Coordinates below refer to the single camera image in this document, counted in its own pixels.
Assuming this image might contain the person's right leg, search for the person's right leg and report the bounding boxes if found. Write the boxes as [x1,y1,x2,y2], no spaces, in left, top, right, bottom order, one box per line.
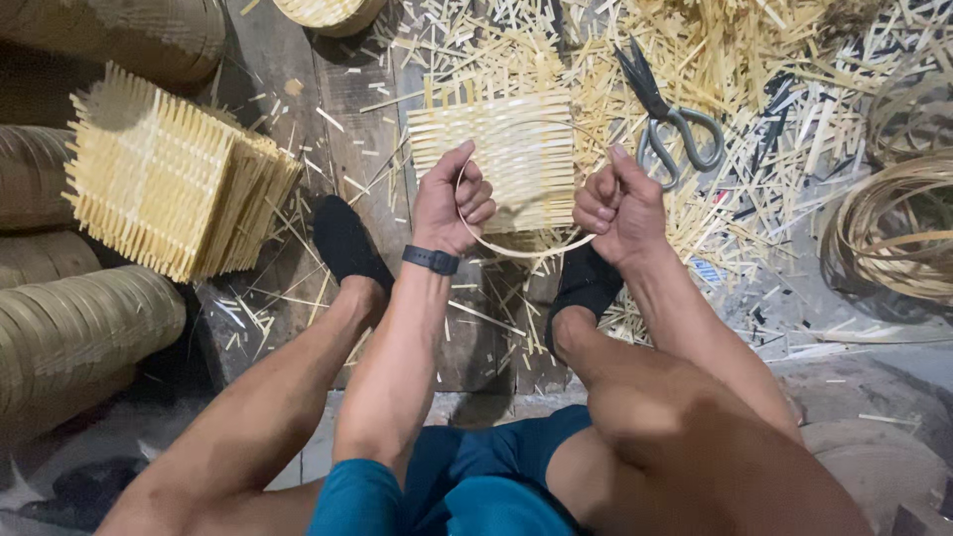
[547,305,874,536]

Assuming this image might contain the person's right hand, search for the person's right hand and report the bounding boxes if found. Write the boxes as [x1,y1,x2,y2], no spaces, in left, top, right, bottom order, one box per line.
[572,143,669,269]

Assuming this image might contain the round woven bamboo basket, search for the round woven bamboo basket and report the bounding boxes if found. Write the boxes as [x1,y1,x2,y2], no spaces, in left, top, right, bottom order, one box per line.
[272,0,389,39]

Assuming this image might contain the person's left hand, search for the person's left hand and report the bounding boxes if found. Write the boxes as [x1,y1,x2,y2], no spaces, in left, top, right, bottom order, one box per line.
[411,140,497,259]

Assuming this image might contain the large grey metal scissors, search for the large grey metal scissors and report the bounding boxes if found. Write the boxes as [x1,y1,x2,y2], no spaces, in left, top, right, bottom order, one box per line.
[614,36,726,193]

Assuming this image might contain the person's leg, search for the person's leg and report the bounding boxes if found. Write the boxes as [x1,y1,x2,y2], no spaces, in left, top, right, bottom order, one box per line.
[547,305,874,536]
[95,274,390,536]

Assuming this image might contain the person's black shoe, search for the person's black shoe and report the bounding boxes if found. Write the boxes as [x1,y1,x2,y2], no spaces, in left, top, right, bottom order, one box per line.
[544,241,625,360]
[312,195,396,300]

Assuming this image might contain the black wrist band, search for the black wrist band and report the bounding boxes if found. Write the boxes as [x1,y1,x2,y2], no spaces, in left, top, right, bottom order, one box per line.
[401,245,461,277]

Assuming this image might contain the coil of bamboo strips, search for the coil of bamboo strips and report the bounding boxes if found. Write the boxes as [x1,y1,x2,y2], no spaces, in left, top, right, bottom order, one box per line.
[817,149,953,305]
[866,68,953,169]

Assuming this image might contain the stack of woven bamboo mats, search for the stack of woven bamboo mats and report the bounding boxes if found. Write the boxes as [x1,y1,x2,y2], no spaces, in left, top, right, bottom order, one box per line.
[62,62,305,284]

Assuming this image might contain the person's left leg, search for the person's left leg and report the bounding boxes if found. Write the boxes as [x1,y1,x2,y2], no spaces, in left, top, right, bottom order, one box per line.
[95,274,390,536]

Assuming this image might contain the roll of stacked bamboo hoops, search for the roll of stacked bamboo hoops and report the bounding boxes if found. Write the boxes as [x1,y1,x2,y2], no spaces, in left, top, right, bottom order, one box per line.
[0,0,227,87]
[0,231,104,291]
[0,266,188,442]
[0,125,80,232]

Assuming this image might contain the blue shorts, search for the blue shorts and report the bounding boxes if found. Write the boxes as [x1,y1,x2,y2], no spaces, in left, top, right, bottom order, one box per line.
[306,404,597,536]

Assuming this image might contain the heap of bamboo strip scraps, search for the heap of bamboo strip scraps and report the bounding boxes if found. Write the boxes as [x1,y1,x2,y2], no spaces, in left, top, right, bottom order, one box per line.
[357,0,953,352]

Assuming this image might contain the thin bamboo hoop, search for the thin bamboo hoop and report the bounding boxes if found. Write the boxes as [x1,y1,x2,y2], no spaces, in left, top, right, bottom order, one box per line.
[454,119,610,260]

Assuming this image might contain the person's left black shoe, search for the person's left black shoe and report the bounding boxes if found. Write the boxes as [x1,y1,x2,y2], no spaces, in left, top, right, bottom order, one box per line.
[312,195,396,300]

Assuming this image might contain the wooden plank board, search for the wooden plank board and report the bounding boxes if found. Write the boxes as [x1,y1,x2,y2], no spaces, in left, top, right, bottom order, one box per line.
[195,0,591,397]

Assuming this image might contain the square woven bamboo mat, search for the square woven bamboo mat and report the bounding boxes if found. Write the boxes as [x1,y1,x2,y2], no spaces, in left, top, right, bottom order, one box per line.
[406,88,579,236]

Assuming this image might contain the person's right black shoe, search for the person's right black shoe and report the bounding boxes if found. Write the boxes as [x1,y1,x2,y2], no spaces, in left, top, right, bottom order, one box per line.
[544,241,625,360]

